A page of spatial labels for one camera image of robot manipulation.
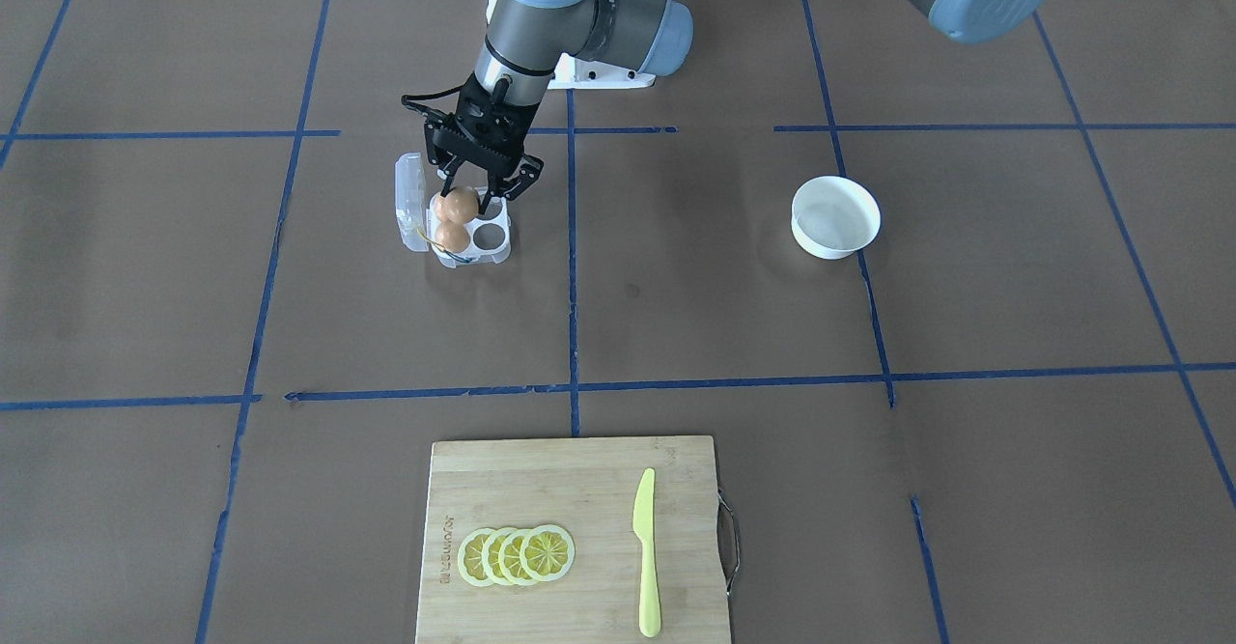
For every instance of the white bowl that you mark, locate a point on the white bowl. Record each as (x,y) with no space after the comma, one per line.
(833,217)

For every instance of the yellow plastic knife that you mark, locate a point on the yellow plastic knife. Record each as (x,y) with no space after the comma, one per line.
(648,613)

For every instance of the clear plastic egg box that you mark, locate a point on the clear plastic egg box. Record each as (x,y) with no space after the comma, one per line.
(491,232)

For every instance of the yellow green rubber band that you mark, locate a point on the yellow green rubber band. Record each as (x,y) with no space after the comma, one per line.
(450,258)

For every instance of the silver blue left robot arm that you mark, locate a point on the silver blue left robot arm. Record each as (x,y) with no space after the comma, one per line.
(525,39)

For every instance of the brown egg from bowl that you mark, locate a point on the brown egg from bowl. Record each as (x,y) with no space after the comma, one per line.
(461,205)

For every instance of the brown egg in box front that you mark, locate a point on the brown egg in box front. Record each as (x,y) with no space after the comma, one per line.
(454,236)

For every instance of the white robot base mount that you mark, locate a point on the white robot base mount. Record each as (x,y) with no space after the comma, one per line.
(574,74)

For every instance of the bamboo cutting board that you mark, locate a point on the bamboo cutting board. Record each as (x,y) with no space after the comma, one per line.
(588,487)

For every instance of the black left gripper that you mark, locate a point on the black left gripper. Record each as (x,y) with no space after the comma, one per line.
(522,174)

